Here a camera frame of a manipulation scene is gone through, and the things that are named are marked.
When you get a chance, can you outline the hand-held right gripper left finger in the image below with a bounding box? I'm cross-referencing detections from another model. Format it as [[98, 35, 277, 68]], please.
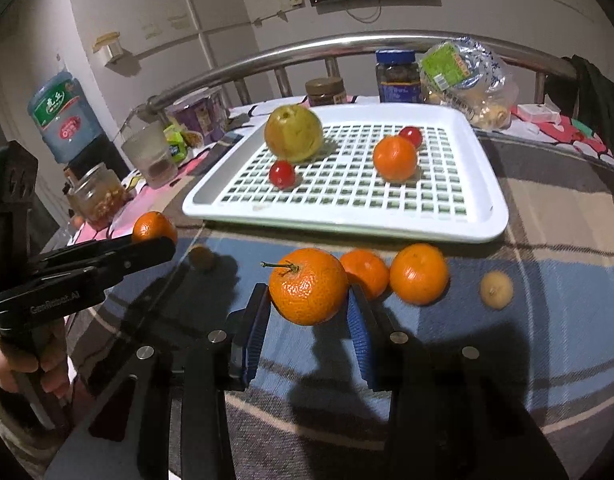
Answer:
[[44, 282, 273, 480]]

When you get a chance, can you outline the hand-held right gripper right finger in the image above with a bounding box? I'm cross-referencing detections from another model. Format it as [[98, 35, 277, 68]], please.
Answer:
[[347, 284, 570, 480]]

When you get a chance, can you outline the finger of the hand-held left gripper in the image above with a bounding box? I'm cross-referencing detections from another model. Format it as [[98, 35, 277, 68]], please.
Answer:
[[27, 253, 138, 283], [62, 236, 176, 264]]

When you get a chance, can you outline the orange with stem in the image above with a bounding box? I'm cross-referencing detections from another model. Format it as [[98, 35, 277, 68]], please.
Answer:
[[261, 248, 349, 326]]

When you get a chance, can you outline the white slotted plastic tray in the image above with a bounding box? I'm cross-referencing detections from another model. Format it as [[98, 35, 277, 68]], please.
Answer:
[[181, 105, 510, 244]]

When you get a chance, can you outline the brown longan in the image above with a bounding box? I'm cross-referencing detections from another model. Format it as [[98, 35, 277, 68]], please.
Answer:
[[480, 271, 514, 310], [188, 244, 216, 273]]

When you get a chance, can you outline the glass jar of pickles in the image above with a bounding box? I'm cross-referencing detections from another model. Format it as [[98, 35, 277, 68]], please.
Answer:
[[64, 162, 127, 231]]

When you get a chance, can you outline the frosted glass cup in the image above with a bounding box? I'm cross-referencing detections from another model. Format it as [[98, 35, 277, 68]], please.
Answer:
[[121, 124, 179, 190]]

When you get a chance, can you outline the black water dispenser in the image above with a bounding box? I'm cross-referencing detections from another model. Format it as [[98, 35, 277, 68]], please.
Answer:
[[62, 141, 133, 186]]

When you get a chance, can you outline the green snack packet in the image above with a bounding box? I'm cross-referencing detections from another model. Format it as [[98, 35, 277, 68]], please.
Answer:
[[162, 125, 203, 163]]

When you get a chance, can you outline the dark flat case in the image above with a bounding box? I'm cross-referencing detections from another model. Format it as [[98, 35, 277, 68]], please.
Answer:
[[187, 132, 245, 176]]

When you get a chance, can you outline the purple box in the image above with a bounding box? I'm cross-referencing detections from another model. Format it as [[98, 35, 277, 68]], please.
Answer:
[[165, 86, 228, 147]]

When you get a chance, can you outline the blue water bottle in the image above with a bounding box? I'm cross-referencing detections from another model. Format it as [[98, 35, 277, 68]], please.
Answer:
[[28, 71, 104, 163]]

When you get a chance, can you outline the red cherry tomato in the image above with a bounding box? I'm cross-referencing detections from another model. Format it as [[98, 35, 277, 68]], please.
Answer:
[[268, 160, 296, 190], [398, 126, 423, 150]]

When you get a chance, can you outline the yellow-green pear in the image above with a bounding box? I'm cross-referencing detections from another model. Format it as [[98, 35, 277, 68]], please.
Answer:
[[264, 104, 324, 163]]

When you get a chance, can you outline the brown-lid sauce jar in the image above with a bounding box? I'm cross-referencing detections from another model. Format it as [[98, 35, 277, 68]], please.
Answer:
[[305, 76, 347, 108]]

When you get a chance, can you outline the blue-lid glass jar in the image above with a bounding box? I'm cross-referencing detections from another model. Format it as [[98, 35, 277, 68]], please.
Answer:
[[375, 49, 422, 103]]

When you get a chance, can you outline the clear plastic food bag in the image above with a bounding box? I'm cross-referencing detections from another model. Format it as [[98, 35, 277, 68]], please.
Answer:
[[419, 37, 518, 131]]

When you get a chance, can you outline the small white box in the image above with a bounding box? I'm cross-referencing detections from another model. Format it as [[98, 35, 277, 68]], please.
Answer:
[[517, 102, 562, 123]]

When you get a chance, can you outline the pink printed cloth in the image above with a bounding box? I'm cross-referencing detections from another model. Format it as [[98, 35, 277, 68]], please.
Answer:
[[42, 92, 614, 251]]

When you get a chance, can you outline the dark cloth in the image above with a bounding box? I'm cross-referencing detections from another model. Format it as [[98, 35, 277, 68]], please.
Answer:
[[544, 55, 614, 171]]

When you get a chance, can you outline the wall soap holder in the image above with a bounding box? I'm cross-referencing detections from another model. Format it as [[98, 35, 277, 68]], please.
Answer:
[[92, 32, 125, 66]]

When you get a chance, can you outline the white wall pipe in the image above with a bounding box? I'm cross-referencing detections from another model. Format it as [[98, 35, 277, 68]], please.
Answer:
[[122, 10, 288, 61]]

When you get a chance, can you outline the metal bed rail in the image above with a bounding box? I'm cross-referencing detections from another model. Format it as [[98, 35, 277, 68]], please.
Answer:
[[146, 31, 578, 116]]

